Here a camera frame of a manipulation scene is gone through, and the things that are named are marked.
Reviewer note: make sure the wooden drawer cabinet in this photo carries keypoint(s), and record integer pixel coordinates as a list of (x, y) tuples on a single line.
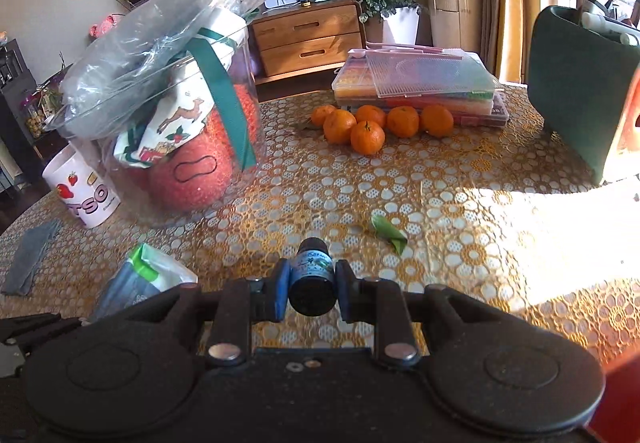
[(306, 38)]

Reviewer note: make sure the green leaf scrap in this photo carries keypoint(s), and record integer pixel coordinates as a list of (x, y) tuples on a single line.
[(385, 230)]

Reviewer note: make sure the small dark blue bottle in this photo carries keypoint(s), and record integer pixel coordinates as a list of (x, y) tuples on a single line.
[(312, 289)]

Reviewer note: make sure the yellow curtain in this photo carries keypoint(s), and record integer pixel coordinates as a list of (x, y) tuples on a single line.
[(510, 41)]

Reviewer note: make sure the white strawberry mug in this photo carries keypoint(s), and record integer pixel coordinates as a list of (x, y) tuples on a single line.
[(83, 191)]

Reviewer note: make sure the grey cloth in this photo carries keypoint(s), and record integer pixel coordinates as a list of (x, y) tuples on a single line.
[(28, 257)]

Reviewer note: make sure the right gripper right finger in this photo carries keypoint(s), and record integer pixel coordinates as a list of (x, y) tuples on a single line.
[(391, 312)]

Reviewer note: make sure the orange mandarin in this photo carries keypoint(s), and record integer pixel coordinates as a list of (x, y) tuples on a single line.
[(403, 121), (371, 113), (338, 126), (367, 138), (437, 121)]

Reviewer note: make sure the clear plastic bead cases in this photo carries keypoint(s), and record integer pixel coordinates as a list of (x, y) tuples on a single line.
[(392, 75)]

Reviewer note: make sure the green orange tissue box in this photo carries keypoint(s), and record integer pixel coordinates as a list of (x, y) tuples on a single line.
[(586, 86)]

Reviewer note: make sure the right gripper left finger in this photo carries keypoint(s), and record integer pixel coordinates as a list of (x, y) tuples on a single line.
[(240, 304)]

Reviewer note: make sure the green white wipes packet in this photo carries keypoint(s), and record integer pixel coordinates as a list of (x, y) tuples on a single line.
[(145, 273)]

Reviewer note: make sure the clear bag with red basket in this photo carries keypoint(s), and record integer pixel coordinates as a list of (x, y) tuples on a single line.
[(164, 107)]

